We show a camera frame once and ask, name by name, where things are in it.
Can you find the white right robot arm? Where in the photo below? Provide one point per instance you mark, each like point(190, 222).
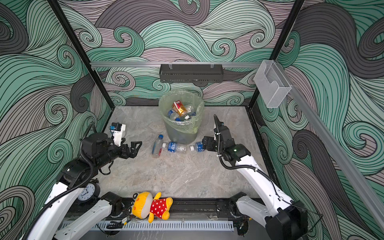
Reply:
point(279, 214)

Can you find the small bottle blue white label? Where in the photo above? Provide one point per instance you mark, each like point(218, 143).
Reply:
point(173, 115)

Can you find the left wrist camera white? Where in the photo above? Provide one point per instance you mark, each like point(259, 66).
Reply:
point(118, 133)

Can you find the white cable duct front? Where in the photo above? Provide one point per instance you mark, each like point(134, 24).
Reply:
point(185, 225)

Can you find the black corner frame post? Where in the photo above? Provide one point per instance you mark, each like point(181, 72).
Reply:
point(290, 21)

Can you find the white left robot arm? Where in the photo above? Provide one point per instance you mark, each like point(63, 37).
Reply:
point(96, 151)

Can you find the yellow plush toy red dress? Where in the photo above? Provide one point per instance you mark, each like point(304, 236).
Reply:
point(144, 205)

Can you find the aluminium rail back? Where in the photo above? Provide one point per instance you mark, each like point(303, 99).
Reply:
point(138, 64)

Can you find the grey mesh waste bin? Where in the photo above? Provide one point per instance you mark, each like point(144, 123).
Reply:
point(179, 137)

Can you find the clear acrylic wall box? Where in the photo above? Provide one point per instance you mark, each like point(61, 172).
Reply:
point(272, 83)

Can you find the red yellow label tea bottle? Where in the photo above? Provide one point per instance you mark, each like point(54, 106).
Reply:
point(179, 108)

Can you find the black alarm clock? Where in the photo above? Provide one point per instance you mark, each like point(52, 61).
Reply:
point(90, 192)

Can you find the black left corner post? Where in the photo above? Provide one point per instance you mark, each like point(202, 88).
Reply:
point(79, 49)

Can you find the clear bottle blue chinese label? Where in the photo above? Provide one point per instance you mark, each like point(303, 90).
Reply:
point(197, 147)

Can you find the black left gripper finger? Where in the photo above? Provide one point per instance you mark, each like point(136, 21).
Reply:
point(133, 152)
point(136, 145)

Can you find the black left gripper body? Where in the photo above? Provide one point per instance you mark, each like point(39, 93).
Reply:
point(124, 153)

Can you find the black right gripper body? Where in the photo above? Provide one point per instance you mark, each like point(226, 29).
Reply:
point(214, 144)

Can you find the black wall shelf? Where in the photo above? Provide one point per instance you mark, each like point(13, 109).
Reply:
point(191, 74)

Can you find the green plastic bin liner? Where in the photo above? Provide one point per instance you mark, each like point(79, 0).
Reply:
point(189, 123)

